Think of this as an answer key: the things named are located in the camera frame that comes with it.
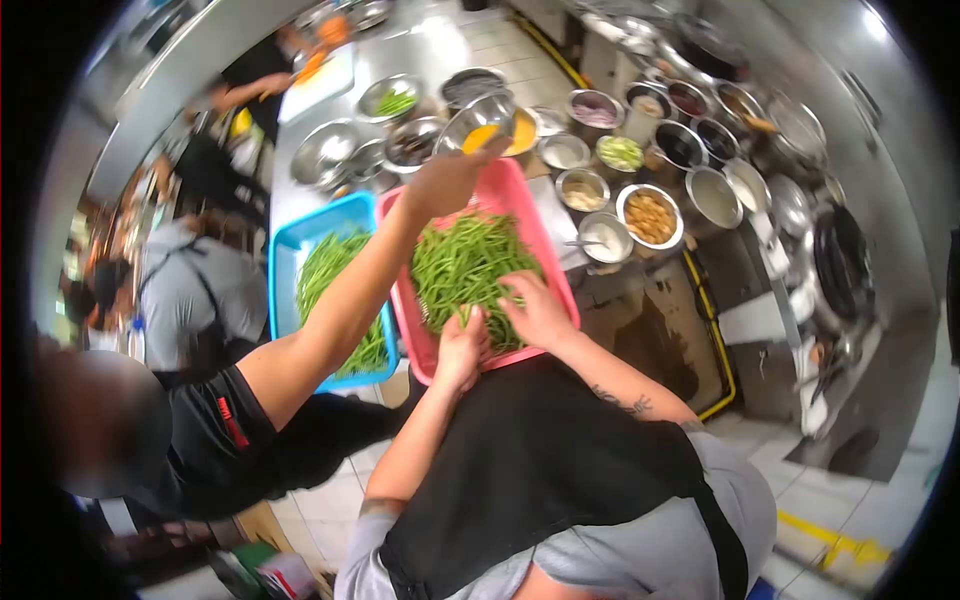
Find steel bowl with orange sauce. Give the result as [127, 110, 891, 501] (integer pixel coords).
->
[433, 90, 519, 156]

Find person's right hand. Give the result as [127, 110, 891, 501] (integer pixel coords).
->
[496, 270, 579, 354]

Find black wok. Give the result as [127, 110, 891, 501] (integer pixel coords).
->
[812, 204, 876, 322]

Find steel bowl with white sauce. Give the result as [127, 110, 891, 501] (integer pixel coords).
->
[576, 212, 636, 266]

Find steel container with white sauce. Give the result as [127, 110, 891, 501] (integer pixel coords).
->
[723, 157, 773, 216]

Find steel container with red sauce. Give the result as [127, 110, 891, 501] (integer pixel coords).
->
[666, 78, 711, 119]

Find steel container with black sauce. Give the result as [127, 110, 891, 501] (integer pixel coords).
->
[690, 116, 741, 164]

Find person's left hand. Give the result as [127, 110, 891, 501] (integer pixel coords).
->
[435, 303, 493, 395]

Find steel bowl with purple onion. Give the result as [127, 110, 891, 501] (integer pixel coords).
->
[565, 88, 627, 132]

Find person's right fingers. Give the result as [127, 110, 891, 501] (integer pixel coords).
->
[496, 270, 553, 324]

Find pile of green beans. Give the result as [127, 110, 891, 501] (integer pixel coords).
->
[408, 213, 545, 354]

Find steel bowl with yellow sauce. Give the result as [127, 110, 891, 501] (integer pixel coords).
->
[501, 107, 541, 159]

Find white cutting board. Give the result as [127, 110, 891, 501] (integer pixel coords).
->
[276, 43, 357, 126]

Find person's left fingers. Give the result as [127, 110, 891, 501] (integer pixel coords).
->
[438, 303, 492, 348]

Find steel container with dark sauce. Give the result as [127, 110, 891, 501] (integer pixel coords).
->
[651, 120, 708, 171]

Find steel container with white cup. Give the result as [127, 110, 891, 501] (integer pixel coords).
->
[624, 81, 673, 123]

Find steel container with pale liquid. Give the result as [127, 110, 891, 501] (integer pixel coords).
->
[684, 166, 745, 232]

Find steel bowl with white contents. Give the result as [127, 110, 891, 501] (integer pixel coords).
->
[537, 132, 592, 173]

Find large empty steel bowl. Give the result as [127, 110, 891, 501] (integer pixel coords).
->
[290, 118, 363, 190]

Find large steel pot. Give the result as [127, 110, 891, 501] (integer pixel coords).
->
[763, 96, 828, 165]

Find steel bowl with garlic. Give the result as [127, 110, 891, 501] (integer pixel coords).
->
[554, 168, 612, 216]

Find small steel bowl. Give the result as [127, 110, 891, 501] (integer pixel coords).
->
[348, 138, 388, 183]

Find steel bowl with green beans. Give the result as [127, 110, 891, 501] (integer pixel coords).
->
[354, 73, 426, 126]

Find steel bowl with dark contents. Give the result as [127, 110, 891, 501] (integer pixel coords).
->
[383, 116, 448, 176]

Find steel bowl with fried pieces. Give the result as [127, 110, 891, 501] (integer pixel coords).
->
[615, 183, 686, 252]

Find steel bowl with chopped greens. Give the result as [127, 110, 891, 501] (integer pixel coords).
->
[595, 135, 647, 175]

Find steel container with brown sauce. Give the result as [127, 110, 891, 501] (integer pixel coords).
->
[711, 80, 768, 127]

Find blue plastic basket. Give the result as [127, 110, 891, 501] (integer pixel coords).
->
[267, 191, 400, 395]

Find person's body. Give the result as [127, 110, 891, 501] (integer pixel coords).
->
[333, 352, 779, 600]

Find steel lid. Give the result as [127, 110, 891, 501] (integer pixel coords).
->
[767, 173, 813, 239]

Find yellow hose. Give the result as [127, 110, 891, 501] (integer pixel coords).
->
[681, 249, 738, 423]

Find pink plastic basket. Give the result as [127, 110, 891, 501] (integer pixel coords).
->
[375, 157, 582, 387]

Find heap of green beans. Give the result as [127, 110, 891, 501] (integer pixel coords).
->
[295, 229, 391, 378]

